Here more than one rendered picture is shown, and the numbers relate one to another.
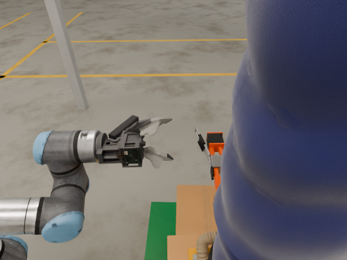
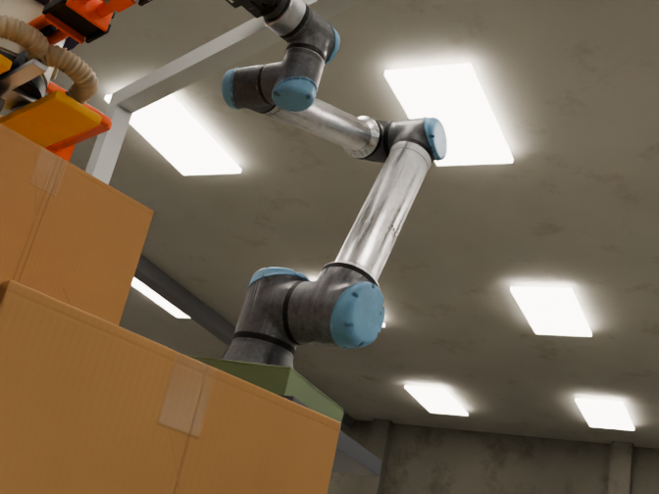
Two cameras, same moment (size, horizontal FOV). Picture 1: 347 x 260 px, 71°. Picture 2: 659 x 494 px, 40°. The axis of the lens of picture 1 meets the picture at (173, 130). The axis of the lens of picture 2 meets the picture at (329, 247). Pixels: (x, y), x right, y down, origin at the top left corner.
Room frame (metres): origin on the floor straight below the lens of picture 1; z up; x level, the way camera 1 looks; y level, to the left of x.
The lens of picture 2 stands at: (1.84, -0.71, 0.32)
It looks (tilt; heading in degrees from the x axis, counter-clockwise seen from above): 23 degrees up; 138
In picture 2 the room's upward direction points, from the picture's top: 12 degrees clockwise
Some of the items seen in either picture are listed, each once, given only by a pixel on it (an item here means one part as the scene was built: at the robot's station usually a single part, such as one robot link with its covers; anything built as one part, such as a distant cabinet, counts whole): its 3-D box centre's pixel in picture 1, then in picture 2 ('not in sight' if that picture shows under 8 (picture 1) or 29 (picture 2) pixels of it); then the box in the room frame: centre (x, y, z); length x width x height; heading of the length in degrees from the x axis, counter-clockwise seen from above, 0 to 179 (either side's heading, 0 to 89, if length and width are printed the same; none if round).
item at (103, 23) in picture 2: not in sight; (79, 11); (0.49, -0.19, 1.24); 0.10 x 0.08 x 0.06; 90
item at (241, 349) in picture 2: not in sight; (259, 363); (0.22, 0.61, 0.89); 0.19 x 0.19 x 0.10
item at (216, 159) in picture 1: (218, 164); not in sight; (0.70, -0.19, 1.23); 0.07 x 0.07 x 0.04; 0
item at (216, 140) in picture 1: (215, 142); not in sight; (0.84, -0.19, 1.24); 0.08 x 0.07 x 0.05; 0
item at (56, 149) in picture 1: (61, 148); (309, 35); (0.49, 0.31, 1.53); 0.12 x 0.09 x 0.10; 91
